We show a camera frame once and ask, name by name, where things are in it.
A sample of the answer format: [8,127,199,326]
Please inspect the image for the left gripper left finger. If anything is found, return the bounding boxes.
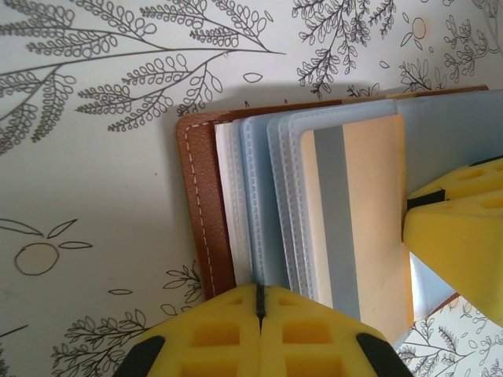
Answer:
[117,283,263,377]

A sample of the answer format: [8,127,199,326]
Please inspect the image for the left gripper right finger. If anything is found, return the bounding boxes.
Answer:
[261,283,412,377]

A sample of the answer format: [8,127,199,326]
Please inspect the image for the cream card with grey stripe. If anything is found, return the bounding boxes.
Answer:
[300,113,417,343]

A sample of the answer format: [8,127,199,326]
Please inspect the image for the floral patterned table cover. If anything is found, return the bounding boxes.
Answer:
[0,0,503,377]

